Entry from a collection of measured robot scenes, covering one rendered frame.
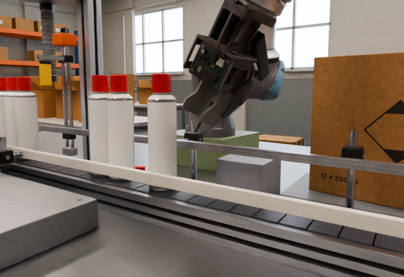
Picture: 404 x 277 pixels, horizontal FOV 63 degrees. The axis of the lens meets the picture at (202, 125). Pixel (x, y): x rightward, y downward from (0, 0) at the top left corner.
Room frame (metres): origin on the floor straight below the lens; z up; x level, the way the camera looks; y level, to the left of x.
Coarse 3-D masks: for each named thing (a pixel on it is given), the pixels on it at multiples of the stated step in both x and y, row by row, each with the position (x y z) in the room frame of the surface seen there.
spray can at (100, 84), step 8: (96, 80) 0.66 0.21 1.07; (104, 80) 0.67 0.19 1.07; (96, 88) 0.66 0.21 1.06; (104, 88) 0.67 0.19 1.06; (96, 96) 0.66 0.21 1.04; (104, 96) 0.66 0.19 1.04; (88, 104) 0.66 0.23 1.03; (96, 104) 0.65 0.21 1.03; (104, 104) 0.66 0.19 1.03; (88, 112) 0.67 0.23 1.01; (96, 112) 0.65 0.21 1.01; (104, 112) 0.66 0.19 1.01; (96, 120) 0.65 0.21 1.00; (104, 120) 0.65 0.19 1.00; (96, 128) 0.65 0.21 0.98; (104, 128) 0.65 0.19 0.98; (96, 136) 0.65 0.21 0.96; (104, 136) 0.65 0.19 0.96; (96, 144) 0.65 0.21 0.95; (104, 144) 0.65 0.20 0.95; (96, 152) 0.65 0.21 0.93; (104, 152) 0.65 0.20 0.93; (96, 160) 0.65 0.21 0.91; (104, 160) 0.65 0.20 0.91; (96, 176) 0.65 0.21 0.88; (104, 176) 0.65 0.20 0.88
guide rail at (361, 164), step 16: (48, 128) 0.84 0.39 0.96; (64, 128) 0.80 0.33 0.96; (192, 144) 0.60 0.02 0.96; (208, 144) 0.58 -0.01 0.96; (224, 144) 0.57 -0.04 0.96; (288, 160) 0.50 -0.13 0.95; (304, 160) 0.49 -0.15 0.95; (320, 160) 0.47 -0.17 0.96; (336, 160) 0.46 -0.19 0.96; (352, 160) 0.45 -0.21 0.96; (368, 160) 0.44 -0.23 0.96
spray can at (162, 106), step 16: (160, 80) 0.57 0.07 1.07; (160, 96) 0.57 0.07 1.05; (160, 112) 0.56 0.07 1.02; (176, 112) 0.59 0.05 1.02; (160, 128) 0.56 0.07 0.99; (176, 128) 0.58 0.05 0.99; (160, 144) 0.56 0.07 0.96; (176, 144) 0.58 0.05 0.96; (160, 160) 0.56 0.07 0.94; (176, 160) 0.58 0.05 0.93; (176, 176) 0.58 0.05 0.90
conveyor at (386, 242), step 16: (16, 160) 0.80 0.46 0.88; (32, 160) 0.80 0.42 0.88; (80, 176) 0.66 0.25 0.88; (144, 192) 0.56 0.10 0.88; (160, 192) 0.56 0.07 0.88; (176, 192) 0.56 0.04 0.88; (224, 208) 0.48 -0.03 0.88; (240, 208) 0.48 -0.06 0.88; (256, 208) 0.48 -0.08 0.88; (288, 224) 0.42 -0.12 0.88; (304, 224) 0.42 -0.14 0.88; (320, 224) 0.42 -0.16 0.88; (336, 224) 0.42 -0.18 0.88; (352, 240) 0.38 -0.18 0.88; (368, 240) 0.38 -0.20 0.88; (384, 240) 0.38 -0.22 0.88; (400, 240) 0.38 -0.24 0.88
